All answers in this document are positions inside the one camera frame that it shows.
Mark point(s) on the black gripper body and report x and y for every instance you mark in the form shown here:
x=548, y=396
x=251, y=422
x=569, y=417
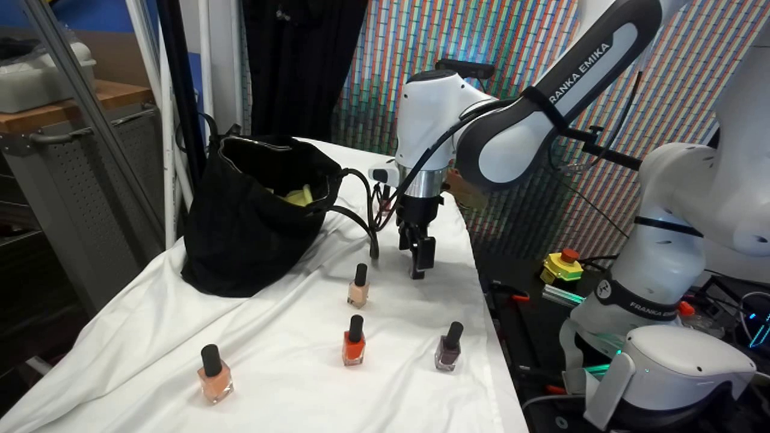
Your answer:
x=418, y=215

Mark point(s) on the nude beige nail polish bottle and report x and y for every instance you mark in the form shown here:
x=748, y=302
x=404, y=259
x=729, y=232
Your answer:
x=356, y=290

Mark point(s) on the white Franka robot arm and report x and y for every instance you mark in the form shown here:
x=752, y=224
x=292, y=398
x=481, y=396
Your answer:
x=434, y=121

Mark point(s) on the dark purple nail polish bottle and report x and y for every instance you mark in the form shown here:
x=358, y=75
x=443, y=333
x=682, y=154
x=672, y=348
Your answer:
x=447, y=349

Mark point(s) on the red-orange nail polish bottle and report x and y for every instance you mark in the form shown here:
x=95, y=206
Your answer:
x=353, y=342

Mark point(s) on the peach nail polish bottle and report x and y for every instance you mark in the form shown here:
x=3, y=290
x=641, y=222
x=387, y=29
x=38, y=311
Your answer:
x=215, y=375

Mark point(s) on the orange black clamp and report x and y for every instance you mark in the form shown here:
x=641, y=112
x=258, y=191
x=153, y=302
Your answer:
x=554, y=391
x=518, y=299

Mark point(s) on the yellow-green cloth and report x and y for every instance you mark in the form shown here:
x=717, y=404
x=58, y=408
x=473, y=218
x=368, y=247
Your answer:
x=299, y=195

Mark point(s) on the yellow emergency stop button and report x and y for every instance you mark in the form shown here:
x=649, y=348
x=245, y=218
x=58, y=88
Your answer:
x=562, y=266

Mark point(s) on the teal translucent bar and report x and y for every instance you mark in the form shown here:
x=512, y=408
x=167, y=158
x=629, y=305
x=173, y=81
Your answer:
x=563, y=295

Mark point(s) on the white tablecloth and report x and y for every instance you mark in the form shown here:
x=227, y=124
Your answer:
x=279, y=362

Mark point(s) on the black vertical pole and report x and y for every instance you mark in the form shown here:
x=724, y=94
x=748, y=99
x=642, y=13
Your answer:
x=181, y=96

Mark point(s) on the moire patterned screen panel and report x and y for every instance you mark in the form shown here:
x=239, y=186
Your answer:
x=682, y=62

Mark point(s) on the gray perforated metal cabinet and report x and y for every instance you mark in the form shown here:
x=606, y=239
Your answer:
x=80, y=201

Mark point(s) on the wooden board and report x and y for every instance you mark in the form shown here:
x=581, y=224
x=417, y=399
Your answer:
x=80, y=103

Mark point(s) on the blue board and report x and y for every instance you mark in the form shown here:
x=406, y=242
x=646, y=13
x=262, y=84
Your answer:
x=104, y=13

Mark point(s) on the white plastic container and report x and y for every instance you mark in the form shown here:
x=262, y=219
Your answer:
x=38, y=81

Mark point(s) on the wrist camera with yellow mount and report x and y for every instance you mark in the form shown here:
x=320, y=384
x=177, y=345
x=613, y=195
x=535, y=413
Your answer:
x=452, y=184

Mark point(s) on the aluminium frame post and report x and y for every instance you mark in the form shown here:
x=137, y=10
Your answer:
x=88, y=121

